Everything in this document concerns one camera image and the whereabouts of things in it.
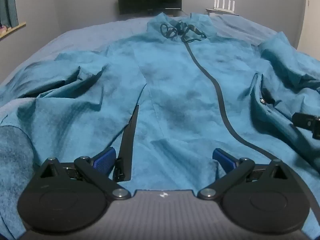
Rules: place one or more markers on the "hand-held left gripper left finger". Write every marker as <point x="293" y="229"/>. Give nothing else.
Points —
<point x="107" y="158"/>

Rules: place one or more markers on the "teal zip jacket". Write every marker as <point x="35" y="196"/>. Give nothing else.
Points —
<point x="175" y="92"/>

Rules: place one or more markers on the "pink items on sill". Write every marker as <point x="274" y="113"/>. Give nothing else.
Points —
<point x="2" y="29"/>

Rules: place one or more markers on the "blue bed blanket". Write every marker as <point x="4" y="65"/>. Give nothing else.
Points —
<point x="87" y="33"/>

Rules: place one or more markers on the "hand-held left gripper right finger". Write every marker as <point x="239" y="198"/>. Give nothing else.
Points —
<point x="223" y="159"/>

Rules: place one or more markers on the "white side cabinet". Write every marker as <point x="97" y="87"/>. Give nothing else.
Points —
<point x="220" y="13"/>

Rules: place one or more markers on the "teal curtain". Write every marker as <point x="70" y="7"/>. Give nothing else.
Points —
<point x="8" y="5"/>

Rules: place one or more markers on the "white router with antennas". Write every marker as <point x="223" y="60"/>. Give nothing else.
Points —
<point x="225" y="6"/>

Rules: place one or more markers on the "wooden window sill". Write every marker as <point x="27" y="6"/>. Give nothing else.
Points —
<point x="12" y="29"/>

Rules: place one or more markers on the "white door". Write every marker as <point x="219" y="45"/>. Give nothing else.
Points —
<point x="308" y="30"/>

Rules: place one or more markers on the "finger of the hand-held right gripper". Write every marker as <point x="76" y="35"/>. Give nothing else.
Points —
<point x="306" y="121"/>

